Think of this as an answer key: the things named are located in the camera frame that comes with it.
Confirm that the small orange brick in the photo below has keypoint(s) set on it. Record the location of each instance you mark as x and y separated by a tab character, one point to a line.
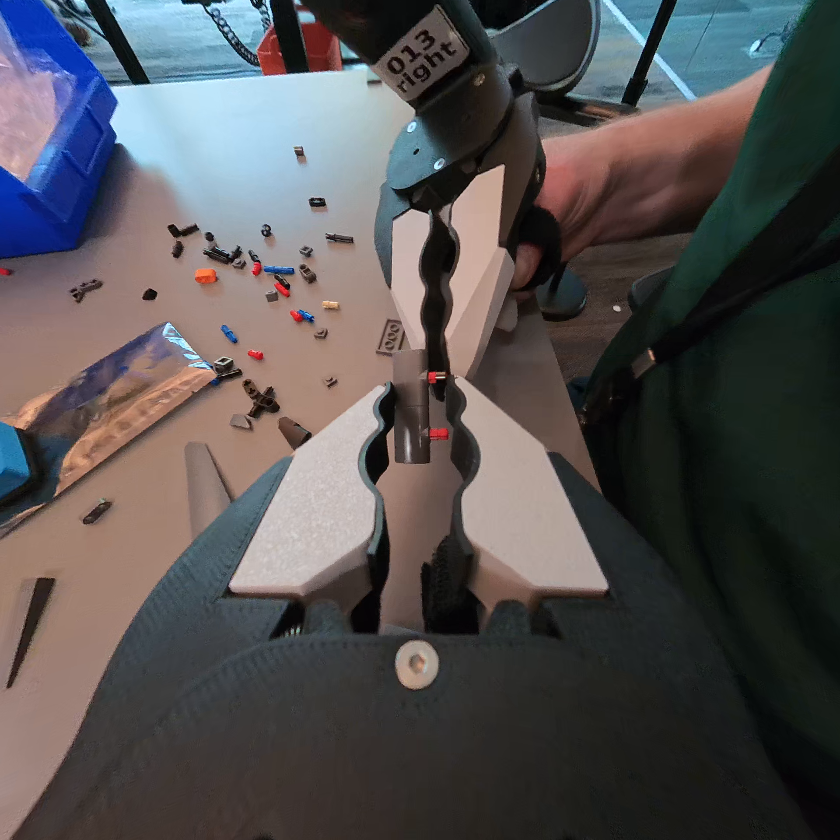
206	275

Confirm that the black table leg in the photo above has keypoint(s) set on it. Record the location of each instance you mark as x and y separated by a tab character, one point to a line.
121	46

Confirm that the grey beam with red pins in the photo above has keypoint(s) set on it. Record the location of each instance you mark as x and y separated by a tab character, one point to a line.
410	420

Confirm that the black stand leg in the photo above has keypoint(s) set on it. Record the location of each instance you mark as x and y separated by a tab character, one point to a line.
646	59

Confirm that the person's right hand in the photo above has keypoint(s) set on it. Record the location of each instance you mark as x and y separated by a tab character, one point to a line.
590	190

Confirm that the dark grey cone piece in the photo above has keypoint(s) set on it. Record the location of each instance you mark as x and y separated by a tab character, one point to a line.
293	432

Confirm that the orange plastic container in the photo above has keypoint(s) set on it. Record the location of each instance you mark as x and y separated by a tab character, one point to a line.
302	52

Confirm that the long grey wing panel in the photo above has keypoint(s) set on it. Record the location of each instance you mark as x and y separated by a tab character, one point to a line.
205	492

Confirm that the grey plate with three holes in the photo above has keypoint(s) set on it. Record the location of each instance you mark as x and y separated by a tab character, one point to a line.
390	338

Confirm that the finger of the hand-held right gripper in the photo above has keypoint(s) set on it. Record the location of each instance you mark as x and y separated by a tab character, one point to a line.
407	275
482	262

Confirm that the black vertical post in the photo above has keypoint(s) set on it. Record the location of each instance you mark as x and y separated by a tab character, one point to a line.
289	33

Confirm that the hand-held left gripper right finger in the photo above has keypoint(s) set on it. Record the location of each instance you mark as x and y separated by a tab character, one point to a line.
538	531

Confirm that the person's right forearm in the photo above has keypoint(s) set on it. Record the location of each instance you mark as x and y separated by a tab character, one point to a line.
689	151

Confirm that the silver foil bag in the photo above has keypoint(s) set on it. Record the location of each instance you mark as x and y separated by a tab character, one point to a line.
118	400

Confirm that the small grey slope tile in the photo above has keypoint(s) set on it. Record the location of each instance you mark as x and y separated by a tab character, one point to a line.
241	422

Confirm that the cluster of small assorted pieces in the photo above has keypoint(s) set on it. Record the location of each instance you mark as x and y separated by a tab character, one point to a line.
220	254

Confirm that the grey wedge slope brick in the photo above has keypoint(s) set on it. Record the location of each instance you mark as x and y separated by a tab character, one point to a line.
33	617

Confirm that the black connector pin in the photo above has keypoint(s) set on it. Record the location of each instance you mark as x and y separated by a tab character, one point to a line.
229	375

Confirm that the dark angled connector piece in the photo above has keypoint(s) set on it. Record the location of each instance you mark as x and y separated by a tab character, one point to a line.
85	290

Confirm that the blue foam block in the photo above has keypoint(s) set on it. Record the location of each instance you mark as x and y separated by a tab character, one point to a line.
13	463

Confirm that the dark grey hole brick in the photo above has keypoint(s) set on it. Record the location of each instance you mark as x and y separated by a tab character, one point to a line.
224	363

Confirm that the clear plastic bags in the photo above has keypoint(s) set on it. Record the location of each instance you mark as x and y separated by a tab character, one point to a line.
26	98

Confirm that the small dark grey connector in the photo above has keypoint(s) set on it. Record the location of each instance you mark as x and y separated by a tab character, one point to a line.
96	511

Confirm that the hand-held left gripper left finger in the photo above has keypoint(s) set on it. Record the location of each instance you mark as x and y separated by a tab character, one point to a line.
308	531

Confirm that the black round floor base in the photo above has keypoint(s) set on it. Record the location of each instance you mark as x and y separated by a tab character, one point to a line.
565	298

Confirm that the black cross connector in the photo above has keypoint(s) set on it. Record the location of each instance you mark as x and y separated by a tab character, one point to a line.
264	403

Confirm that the dark chair armrest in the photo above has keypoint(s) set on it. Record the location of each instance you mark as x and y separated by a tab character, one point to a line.
649	289

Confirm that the blue storage bin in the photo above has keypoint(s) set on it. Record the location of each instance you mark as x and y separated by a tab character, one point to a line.
65	197

